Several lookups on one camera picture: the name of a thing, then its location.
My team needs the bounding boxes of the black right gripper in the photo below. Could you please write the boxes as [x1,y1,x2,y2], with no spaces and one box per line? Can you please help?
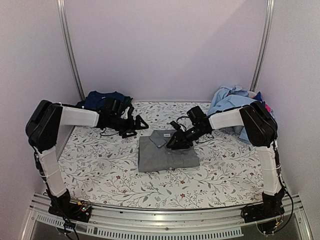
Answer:
[167,125,207,150]

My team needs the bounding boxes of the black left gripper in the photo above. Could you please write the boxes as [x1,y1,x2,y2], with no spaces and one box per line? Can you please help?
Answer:
[110,114,150,139]

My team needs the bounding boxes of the grey button-up shirt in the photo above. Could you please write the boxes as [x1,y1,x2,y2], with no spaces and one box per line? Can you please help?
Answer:
[138,129,200,173]

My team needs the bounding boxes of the dark green plaid garment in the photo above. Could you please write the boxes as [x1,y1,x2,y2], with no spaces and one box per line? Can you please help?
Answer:
[75,95,132,110]

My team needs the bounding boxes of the floral patterned table cloth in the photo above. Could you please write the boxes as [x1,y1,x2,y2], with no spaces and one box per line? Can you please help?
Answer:
[49,100,282,210]

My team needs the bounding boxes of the left robot arm white sleeves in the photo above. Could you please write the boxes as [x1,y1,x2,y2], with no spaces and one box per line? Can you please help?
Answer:
[24,97,133,205]

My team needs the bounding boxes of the robot arm white sleeves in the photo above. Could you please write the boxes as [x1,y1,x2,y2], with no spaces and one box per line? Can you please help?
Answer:
[24,97,133,205]
[184,101,285,206]

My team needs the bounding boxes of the light blue shirt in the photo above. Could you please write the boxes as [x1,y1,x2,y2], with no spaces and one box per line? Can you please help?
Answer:
[206,84,263,145]

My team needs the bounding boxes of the right robot arm white sleeves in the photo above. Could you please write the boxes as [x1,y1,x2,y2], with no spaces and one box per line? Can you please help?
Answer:
[184,101,285,206]

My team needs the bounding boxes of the royal blue garment in basket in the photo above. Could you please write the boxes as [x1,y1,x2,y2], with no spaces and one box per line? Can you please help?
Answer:
[253,91,272,114]

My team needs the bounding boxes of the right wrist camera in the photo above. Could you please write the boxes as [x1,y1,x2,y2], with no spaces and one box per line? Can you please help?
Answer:
[169,121,186,132]

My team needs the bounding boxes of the aluminium front rail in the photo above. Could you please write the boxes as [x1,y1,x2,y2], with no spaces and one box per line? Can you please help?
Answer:
[21,194,315,240]

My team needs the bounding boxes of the left aluminium frame post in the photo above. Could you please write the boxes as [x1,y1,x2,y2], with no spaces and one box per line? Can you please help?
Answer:
[56,0,85,101]

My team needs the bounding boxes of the aluminium frame post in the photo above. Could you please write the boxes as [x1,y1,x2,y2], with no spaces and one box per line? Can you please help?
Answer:
[56,0,85,101]
[250,0,275,92]

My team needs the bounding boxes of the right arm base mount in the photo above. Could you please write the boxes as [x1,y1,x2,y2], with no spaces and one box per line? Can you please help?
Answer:
[240,193,285,235]

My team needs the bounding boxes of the right aluminium frame post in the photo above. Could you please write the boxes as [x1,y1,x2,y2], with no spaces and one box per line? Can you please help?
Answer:
[250,0,275,92]

